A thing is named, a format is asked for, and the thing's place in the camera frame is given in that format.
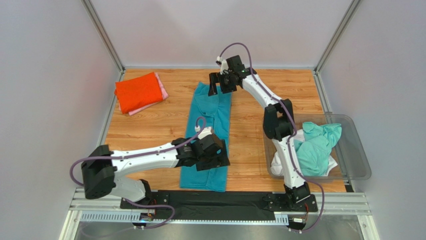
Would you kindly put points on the mint green t-shirt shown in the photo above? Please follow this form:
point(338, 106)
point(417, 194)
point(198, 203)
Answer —
point(314, 144)

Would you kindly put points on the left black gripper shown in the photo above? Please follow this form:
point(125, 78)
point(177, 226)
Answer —
point(219, 159)

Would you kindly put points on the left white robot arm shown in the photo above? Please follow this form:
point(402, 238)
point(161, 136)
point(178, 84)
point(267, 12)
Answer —
point(105, 172)

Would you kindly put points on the clear plastic bin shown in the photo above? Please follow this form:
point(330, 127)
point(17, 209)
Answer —
point(349, 154)

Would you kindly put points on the pink folded t-shirt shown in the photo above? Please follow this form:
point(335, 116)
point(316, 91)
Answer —
point(164, 93)

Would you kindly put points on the teal blue t-shirt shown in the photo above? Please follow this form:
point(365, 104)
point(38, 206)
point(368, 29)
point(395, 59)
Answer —
point(216, 110)

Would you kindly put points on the left aluminium frame post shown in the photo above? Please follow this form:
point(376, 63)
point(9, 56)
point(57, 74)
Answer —
point(96, 20)

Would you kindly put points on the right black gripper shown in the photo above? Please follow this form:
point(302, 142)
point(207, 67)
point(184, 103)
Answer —
point(217, 78)

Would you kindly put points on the orange folded t-shirt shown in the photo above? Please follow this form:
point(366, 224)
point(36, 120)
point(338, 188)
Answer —
point(137, 92)

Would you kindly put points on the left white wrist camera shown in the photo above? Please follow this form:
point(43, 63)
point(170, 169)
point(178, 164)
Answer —
point(202, 132)

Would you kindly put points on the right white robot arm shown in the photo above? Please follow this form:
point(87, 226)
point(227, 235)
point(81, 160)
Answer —
point(278, 126)

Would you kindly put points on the right aluminium frame post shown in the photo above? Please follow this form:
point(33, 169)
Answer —
point(343, 24)

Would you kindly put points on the aluminium frame post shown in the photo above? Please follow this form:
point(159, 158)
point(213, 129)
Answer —
point(343, 24)
point(96, 20)

